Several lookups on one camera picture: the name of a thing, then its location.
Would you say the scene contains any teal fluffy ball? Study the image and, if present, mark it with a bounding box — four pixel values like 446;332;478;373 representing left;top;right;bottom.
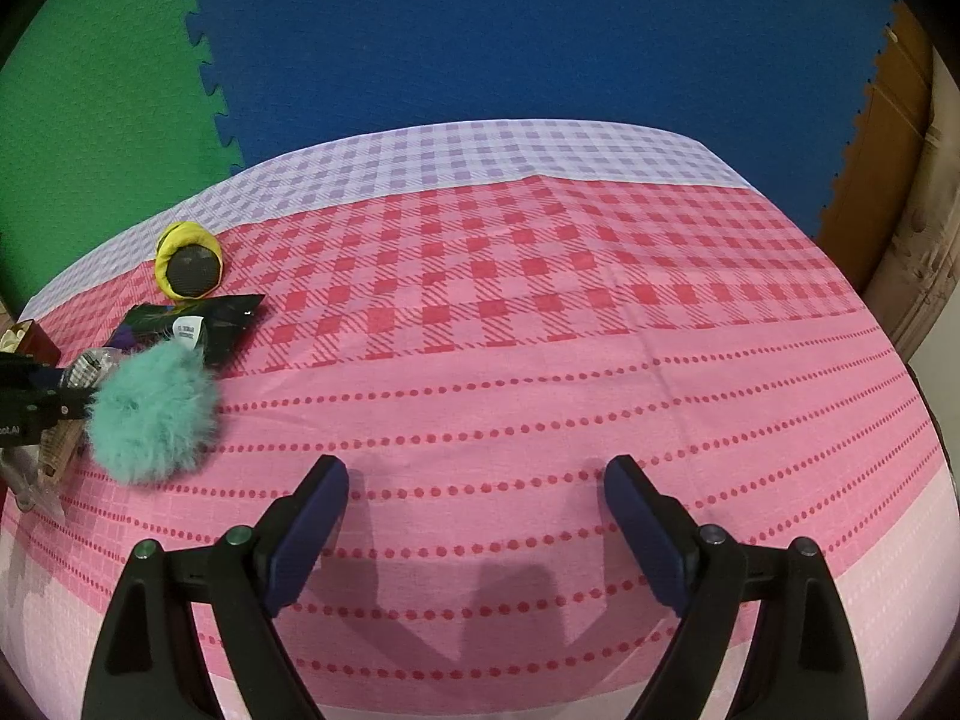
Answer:
86;341;222;485

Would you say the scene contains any black foil packet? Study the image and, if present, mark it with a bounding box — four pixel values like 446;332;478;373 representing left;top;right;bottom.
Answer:
105;292;267;376

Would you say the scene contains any yellow and black sock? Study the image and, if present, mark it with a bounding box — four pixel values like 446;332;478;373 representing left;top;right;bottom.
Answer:
155;221;224;301

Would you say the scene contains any green foam mat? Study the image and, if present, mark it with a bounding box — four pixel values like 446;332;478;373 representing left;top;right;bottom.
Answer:
0;0;248;316

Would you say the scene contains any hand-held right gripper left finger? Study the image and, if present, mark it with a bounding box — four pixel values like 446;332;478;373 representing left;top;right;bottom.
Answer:
82;454;350;720

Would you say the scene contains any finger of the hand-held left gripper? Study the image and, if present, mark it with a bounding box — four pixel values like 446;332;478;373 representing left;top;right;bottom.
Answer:
0;358;67;389
34;387;102;422

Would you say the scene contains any red tin box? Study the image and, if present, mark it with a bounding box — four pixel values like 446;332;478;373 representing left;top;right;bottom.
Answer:
0;319;62;368

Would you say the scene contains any clear bag of toothpicks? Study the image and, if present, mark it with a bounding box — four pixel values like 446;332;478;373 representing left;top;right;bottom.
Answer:
11;349;125;515

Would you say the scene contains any pink checked tablecloth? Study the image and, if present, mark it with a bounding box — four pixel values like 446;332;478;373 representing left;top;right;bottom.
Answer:
0;118;960;720

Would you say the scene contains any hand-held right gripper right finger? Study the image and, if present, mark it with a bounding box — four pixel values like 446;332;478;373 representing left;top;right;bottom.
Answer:
604;454;860;720

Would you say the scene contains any blue foam mat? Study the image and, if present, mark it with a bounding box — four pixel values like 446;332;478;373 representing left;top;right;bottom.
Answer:
165;0;901;241

